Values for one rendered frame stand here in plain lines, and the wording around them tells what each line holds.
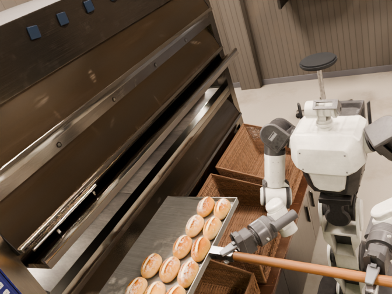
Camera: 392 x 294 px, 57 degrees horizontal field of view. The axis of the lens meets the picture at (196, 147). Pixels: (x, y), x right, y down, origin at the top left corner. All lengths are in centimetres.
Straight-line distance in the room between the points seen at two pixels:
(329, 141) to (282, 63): 397
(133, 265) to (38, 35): 91
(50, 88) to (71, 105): 10
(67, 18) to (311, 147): 106
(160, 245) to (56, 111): 65
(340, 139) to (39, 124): 108
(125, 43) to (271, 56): 370
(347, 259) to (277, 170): 60
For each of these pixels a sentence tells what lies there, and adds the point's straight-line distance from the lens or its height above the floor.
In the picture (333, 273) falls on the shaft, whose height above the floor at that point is 122.
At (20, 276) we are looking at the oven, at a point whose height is 137.
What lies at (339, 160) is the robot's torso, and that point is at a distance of 142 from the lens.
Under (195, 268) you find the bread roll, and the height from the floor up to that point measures 123.
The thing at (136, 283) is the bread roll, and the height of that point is 125.
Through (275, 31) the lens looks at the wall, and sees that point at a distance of 518.
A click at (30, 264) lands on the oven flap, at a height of 140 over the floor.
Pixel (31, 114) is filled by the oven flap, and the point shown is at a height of 180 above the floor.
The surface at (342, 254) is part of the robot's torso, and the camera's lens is 190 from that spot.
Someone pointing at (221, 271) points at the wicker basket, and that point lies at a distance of 195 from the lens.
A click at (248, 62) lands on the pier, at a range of 532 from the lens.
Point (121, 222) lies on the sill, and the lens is 174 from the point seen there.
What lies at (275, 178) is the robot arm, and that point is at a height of 120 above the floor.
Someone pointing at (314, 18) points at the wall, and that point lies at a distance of 503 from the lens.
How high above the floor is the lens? 216
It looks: 29 degrees down
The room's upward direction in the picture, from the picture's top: 20 degrees counter-clockwise
